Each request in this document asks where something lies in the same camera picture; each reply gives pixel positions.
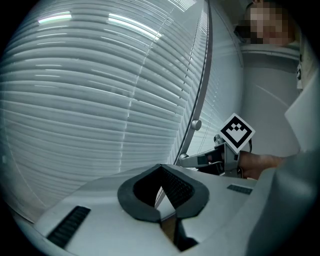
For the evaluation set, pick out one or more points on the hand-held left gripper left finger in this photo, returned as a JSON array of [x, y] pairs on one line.
[[126, 200]]

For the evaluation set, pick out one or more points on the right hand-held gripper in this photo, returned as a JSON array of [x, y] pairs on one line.
[[237, 132]]

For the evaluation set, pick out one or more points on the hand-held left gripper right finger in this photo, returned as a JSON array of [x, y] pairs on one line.
[[200, 200]]

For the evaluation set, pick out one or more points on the person's right forearm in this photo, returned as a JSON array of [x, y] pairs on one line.
[[260, 163]]

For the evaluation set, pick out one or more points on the person's light shirt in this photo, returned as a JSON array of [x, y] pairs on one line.
[[306, 60]]

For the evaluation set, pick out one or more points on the metal window frame post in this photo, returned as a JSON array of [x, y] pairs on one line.
[[203, 87]]

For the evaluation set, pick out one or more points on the black head-worn camera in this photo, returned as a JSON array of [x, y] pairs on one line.
[[241, 33]]

